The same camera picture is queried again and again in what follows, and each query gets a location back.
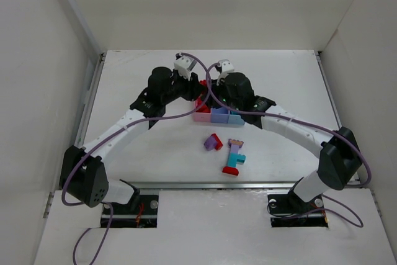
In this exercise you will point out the dark blue bin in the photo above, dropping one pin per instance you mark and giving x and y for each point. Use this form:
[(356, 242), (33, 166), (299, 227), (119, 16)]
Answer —
[(219, 115)]

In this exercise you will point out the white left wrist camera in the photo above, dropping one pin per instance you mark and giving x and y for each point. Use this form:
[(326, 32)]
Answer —
[(184, 66)]

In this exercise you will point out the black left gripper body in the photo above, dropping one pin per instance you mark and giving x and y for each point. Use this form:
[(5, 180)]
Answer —
[(192, 90)]

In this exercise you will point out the aluminium frame rail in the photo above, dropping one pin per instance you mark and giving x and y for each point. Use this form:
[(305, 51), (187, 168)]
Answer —
[(83, 116)]

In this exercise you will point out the purple teal red lego column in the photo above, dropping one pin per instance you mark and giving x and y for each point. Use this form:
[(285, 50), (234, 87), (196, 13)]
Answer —
[(234, 158)]

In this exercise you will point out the red lego plate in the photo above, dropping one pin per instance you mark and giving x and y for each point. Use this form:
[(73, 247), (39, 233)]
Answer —
[(220, 144)]

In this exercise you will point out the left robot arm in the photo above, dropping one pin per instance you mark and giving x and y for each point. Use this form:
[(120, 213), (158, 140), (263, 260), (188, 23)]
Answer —
[(84, 169)]

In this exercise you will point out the pink bin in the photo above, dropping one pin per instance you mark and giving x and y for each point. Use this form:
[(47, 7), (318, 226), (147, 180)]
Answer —
[(201, 117)]

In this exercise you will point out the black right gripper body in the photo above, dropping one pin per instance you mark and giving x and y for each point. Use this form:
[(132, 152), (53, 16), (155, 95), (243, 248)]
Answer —
[(214, 90)]

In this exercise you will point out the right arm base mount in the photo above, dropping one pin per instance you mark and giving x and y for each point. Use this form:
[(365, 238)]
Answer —
[(288, 212)]

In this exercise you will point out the purple curved lego brick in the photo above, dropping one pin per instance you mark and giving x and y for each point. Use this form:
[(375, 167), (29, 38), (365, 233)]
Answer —
[(210, 143)]

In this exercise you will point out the red legos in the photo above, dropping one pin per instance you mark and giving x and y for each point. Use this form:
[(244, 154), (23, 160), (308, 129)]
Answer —
[(204, 108)]

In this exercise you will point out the light blue bin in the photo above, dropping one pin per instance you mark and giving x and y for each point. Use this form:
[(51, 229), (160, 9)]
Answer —
[(235, 119)]

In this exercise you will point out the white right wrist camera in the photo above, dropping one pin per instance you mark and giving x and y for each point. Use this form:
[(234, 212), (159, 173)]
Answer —
[(224, 67)]

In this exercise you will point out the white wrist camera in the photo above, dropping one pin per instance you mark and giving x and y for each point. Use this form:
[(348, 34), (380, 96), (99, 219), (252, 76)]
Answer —
[(224, 67), (184, 66)]

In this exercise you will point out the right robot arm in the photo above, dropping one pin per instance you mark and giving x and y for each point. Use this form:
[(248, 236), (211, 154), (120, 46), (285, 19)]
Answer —
[(336, 150)]

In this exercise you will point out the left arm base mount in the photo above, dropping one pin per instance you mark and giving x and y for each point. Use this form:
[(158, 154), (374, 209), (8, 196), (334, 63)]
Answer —
[(143, 215)]

